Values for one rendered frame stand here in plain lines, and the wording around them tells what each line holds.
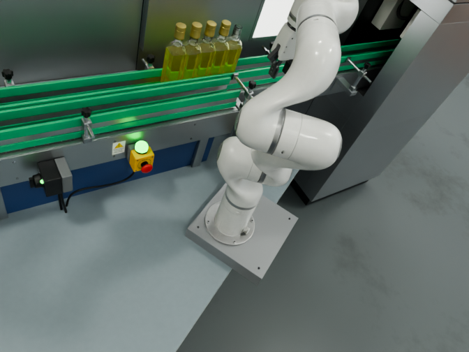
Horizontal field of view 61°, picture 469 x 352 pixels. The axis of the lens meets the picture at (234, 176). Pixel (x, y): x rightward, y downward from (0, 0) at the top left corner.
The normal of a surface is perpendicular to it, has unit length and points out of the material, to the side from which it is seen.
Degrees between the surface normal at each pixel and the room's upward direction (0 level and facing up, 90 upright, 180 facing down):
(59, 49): 90
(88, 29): 90
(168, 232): 0
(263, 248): 2
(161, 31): 90
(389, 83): 90
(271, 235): 2
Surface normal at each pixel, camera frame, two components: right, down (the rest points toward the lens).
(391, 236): 0.27, -0.62
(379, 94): -0.83, 0.25
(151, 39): 0.50, 0.75
